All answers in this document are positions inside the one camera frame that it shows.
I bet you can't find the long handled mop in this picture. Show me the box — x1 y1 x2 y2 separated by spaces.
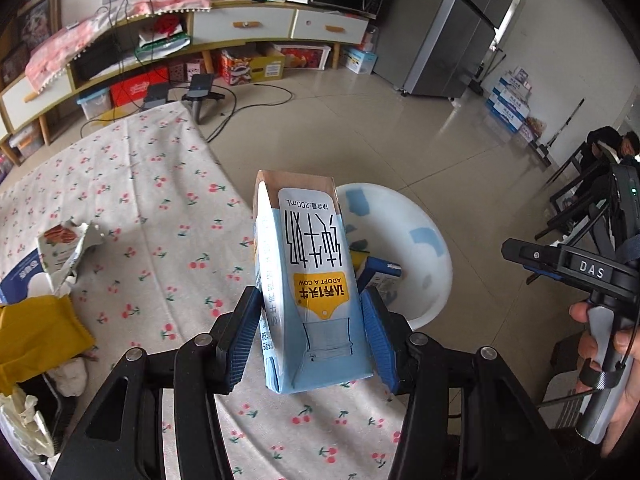
530 99 586 168

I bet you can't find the black chair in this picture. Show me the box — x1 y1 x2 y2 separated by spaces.
535 142 621 241

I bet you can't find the dark framed picture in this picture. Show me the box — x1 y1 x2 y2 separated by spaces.
15 0 65 56

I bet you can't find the person's right hand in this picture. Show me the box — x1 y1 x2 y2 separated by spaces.
569 300 640 458

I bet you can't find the long wooden white cabinet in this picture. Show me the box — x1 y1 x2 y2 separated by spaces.
0 0 373 166

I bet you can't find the grey refrigerator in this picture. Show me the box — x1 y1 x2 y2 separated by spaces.
372 0 526 100

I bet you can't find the torn white snack wrapper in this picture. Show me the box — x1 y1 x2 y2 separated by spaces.
37 220 106 298

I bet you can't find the yellow plastic bag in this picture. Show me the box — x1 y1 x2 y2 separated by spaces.
0 294 97 396

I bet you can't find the white round bin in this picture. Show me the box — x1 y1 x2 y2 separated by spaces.
334 182 453 332

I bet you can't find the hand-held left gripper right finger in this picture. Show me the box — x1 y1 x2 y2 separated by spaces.
360 286 583 480

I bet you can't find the blue white small box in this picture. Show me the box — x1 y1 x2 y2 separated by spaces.
345 47 378 76

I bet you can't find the clear box with blue lid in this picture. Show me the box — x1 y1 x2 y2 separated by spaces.
77 87 113 121

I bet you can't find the green white bag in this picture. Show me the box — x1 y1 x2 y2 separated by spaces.
135 25 192 61

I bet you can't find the blue carton in bin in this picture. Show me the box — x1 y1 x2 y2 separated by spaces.
356 256 403 306

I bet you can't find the crumpled white plastic bag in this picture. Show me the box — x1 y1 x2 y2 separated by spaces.
0 392 56 463

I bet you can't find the cherry print tablecloth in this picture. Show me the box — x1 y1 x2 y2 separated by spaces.
0 101 416 480

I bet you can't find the clear plastic storage box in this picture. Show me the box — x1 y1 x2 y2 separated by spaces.
10 125 46 158

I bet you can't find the blue white packet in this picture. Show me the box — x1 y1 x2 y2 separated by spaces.
0 247 56 306

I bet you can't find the dark grey floor device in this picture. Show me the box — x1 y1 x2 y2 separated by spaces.
142 84 171 111

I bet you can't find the stack of blue white boxes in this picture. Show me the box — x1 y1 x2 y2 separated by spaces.
485 67 533 133

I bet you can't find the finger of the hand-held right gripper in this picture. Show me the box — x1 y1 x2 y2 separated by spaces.
502 238 568 281

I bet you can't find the pink tasselled cloth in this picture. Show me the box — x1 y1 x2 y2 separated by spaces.
25 0 213 92

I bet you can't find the pink patterned box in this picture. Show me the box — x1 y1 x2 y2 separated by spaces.
167 57 206 83

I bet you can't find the red gift box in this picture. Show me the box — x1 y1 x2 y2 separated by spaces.
109 67 170 108

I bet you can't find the black floor device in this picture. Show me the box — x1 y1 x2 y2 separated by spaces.
181 74 226 125

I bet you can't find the red white fruit box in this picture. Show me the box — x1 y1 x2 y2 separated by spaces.
272 42 332 71

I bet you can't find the yellow red carton box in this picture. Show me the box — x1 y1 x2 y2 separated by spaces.
220 49 287 86

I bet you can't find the yellow packet in bin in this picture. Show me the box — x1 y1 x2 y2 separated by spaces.
349 249 371 281

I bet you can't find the blue white milk carton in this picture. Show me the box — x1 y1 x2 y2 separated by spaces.
252 169 375 395

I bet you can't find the black floor cable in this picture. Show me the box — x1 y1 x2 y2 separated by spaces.
205 82 293 143

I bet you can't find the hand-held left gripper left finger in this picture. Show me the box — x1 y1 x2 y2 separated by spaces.
50 285 263 480

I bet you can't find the red cloth item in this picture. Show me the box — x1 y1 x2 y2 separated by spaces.
150 14 183 38

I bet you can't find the crumpled white tissue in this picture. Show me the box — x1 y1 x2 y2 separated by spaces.
52 355 90 397

